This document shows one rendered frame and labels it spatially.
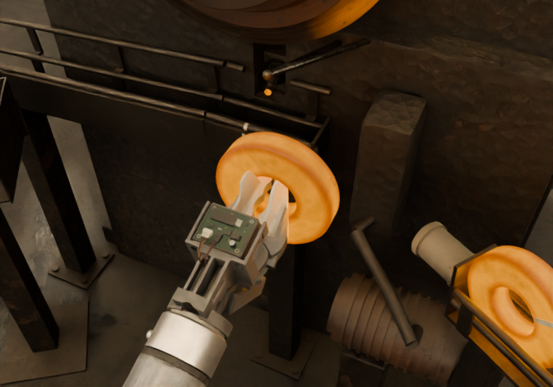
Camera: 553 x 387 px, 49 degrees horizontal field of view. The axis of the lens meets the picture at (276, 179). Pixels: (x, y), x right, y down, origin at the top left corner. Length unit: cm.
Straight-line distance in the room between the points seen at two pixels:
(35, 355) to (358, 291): 91
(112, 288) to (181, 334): 111
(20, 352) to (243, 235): 111
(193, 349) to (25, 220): 139
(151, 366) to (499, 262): 44
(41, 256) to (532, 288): 139
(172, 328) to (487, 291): 43
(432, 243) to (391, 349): 21
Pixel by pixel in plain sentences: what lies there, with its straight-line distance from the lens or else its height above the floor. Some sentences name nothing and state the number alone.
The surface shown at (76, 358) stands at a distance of 162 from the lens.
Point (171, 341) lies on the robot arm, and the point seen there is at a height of 84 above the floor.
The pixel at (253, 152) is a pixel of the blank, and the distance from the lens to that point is 70.
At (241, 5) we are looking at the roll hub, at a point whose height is 99.
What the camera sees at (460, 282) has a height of 68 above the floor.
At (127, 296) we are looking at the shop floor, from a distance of 169.
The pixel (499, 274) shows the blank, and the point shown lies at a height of 74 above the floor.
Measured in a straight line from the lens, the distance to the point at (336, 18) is 82.
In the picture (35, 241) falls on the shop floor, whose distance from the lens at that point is 189.
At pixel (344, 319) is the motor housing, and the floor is 51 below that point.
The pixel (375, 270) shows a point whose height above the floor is 58.
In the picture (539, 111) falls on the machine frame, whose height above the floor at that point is 82.
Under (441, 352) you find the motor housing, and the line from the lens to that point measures 101.
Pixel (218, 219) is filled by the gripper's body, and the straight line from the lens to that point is 63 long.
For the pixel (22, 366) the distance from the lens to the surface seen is 165.
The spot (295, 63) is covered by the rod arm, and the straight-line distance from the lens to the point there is 83.
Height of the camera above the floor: 137
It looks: 45 degrees down
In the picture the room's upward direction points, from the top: straight up
